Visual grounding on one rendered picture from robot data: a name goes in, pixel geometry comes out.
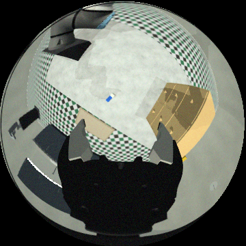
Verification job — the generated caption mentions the blue and white eraser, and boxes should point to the blue and white eraser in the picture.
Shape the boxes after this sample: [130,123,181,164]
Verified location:
[106,93,115,102]

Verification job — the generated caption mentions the brown wooden chest of drawers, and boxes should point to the brown wooden chest of drawers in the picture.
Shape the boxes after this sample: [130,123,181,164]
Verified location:
[157,85,215,157]

